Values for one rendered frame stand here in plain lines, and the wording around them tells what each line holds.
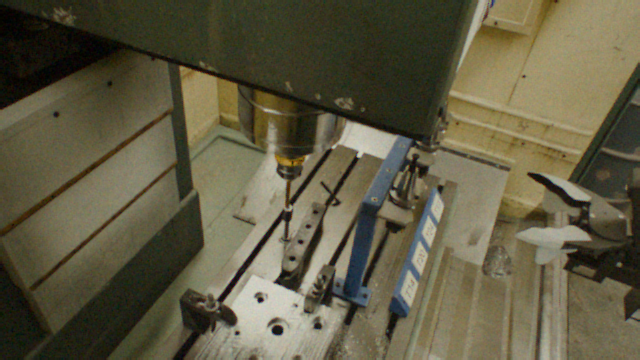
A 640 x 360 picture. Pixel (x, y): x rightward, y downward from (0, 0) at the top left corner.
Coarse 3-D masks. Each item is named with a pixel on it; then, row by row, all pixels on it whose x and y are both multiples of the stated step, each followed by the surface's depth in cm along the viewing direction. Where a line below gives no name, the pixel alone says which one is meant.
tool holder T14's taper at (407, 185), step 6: (408, 174) 93; (414, 174) 93; (402, 180) 94; (408, 180) 93; (414, 180) 93; (402, 186) 95; (408, 186) 94; (414, 186) 95; (396, 192) 97; (402, 192) 95; (408, 192) 95; (414, 192) 96; (402, 198) 96; (408, 198) 96
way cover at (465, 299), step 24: (456, 264) 152; (456, 288) 142; (480, 288) 146; (504, 288) 148; (432, 312) 131; (456, 312) 134; (480, 312) 137; (504, 312) 139; (432, 336) 123; (456, 336) 126; (480, 336) 130; (504, 336) 131
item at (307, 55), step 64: (0, 0) 59; (64, 0) 55; (128, 0) 51; (192, 0) 47; (256, 0) 44; (320, 0) 42; (384, 0) 39; (448, 0) 37; (192, 64) 53; (256, 64) 49; (320, 64) 46; (384, 64) 43; (448, 64) 41; (384, 128) 47
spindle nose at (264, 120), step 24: (240, 96) 61; (264, 96) 57; (240, 120) 63; (264, 120) 59; (288, 120) 58; (312, 120) 59; (336, 120) 61; (264, 144) 62; (288, 144) 60; (312, 144) 61
